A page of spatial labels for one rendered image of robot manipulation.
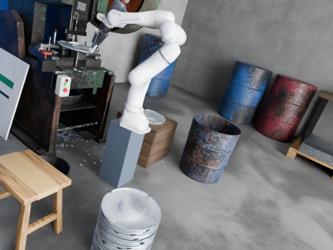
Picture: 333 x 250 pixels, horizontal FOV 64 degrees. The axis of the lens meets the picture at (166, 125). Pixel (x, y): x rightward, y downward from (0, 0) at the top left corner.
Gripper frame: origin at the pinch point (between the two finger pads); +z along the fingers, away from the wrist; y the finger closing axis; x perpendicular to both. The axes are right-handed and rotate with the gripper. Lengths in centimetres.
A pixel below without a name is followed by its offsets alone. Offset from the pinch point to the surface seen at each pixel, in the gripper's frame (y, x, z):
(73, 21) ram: -2.6, 22.9, -4.0
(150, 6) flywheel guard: 36, 1, -42
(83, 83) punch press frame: -0.3, -8.6, 26.6
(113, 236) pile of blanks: -74, -108, 14
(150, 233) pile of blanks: -62, -118, 9
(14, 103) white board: -30, 11, 65
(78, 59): -2.0, 4.0, 14.3
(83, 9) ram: 3.9, 26.1, -12.9
